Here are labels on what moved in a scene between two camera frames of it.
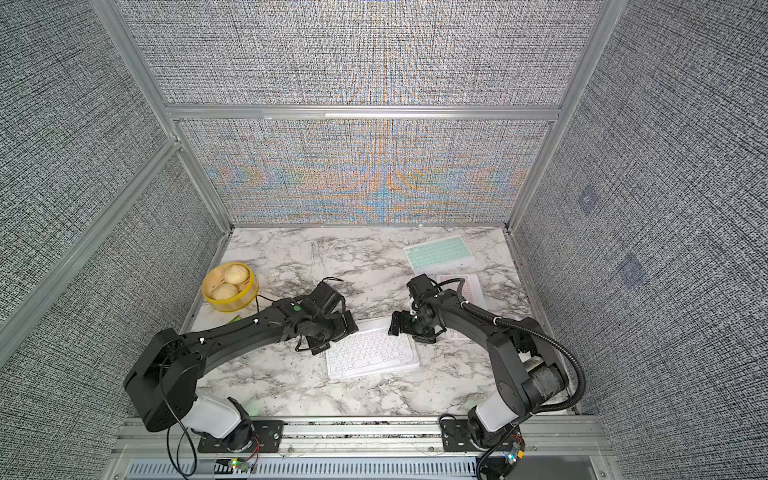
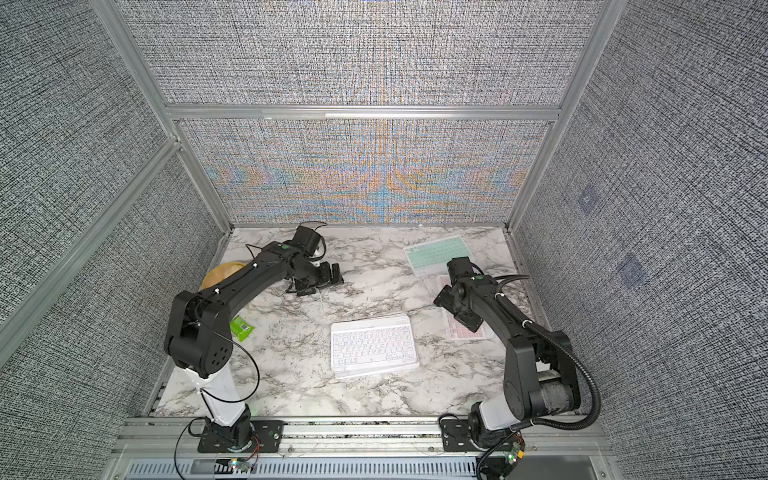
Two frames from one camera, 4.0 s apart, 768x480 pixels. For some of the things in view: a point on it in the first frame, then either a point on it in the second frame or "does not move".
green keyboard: (438, 255) does not move
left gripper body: (334, 329) to (321, 276)
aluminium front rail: (547, 436) does not move
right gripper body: (414, 325) to (448, 301)
